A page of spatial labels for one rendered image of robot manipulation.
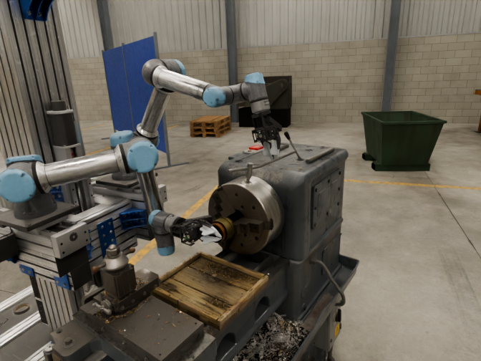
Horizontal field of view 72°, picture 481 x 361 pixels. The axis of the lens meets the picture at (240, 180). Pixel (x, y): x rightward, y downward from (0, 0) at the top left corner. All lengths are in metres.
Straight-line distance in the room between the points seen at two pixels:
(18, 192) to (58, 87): 0.61
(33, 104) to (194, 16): 11.10
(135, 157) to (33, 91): 0.60
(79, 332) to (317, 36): 10.74
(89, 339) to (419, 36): 10.93
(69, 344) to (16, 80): 1.04
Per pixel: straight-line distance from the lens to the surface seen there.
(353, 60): 11.20
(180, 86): 1.42
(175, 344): 1.02
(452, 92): 11.53
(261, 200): 1.29
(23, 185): 1.32
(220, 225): 1.27
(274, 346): 1.52
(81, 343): 1.21
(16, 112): 1.72
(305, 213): 1.43
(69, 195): 1.71
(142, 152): 1.28
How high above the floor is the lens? 1.66
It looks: 18 degrees down
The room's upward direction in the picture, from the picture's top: 2 degrees counter-clockwise
